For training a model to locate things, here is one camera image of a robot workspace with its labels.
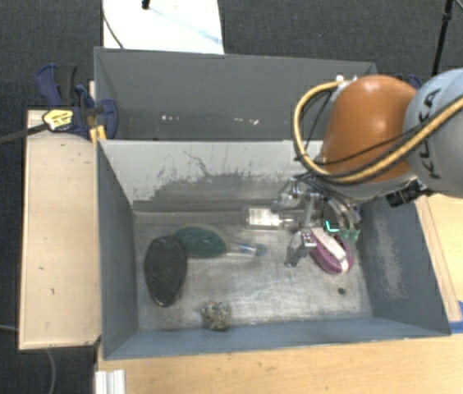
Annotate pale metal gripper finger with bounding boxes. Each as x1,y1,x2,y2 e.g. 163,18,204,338
283,229,315,268
272,180,300,216

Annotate clear glass bottle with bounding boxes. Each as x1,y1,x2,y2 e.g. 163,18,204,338
247,206,296,231

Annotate purple and white object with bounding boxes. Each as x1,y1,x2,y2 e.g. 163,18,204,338
308,227,355,277

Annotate clear stick with blue tip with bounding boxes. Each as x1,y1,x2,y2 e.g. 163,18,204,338
225,239,267,259

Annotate grey metal bin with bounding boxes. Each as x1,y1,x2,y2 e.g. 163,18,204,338
93,46,452,362

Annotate dark green oval pad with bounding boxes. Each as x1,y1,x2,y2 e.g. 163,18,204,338
173,226,228,259

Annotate speckled grey ball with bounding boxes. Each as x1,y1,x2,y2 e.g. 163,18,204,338
199,300,233,332

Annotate black oval case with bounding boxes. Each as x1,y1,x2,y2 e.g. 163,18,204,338
144,236,189,309

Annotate pale wood board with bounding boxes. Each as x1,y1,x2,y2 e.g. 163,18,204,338
18,109,103,351

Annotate black cylinder on white bracket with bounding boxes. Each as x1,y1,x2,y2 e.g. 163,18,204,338
386,185,426,208

